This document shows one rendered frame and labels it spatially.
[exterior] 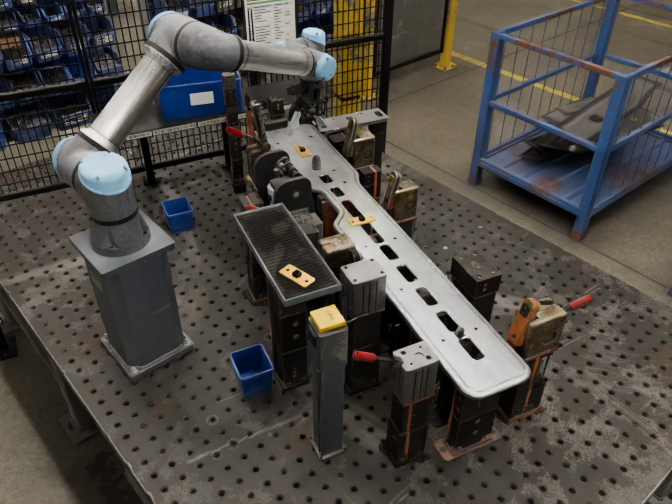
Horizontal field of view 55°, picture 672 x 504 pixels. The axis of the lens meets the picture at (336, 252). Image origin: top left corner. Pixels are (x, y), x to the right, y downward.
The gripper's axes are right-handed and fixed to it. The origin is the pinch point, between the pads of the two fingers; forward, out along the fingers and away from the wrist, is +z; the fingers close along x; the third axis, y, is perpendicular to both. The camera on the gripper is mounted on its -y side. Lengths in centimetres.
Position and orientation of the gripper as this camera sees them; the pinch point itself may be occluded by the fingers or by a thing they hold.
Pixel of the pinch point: (303, 132)
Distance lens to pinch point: 226.1
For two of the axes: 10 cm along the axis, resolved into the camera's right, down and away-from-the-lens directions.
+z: -0.9, 8.2, 5.6
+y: 5.1, 5.2, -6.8
